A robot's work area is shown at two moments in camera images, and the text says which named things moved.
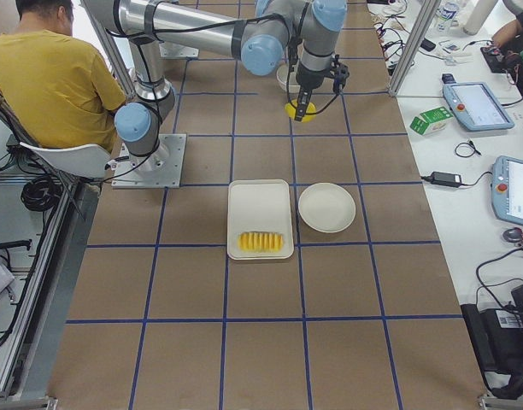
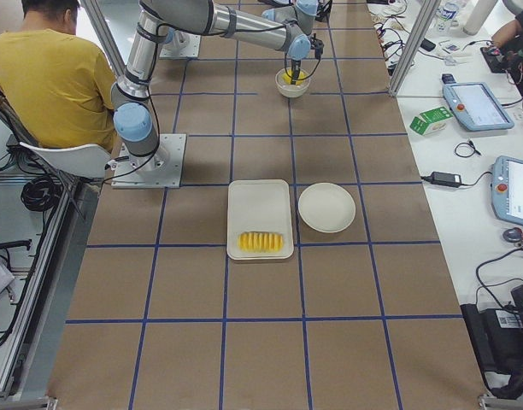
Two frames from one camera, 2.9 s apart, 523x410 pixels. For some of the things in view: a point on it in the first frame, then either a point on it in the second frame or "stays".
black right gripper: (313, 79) → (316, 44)
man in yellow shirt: (56, 90) stays
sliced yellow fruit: (260, 242) stays
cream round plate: (326, 207) stays
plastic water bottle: (445, 14) stays
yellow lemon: (310, 114) → (286, 79)
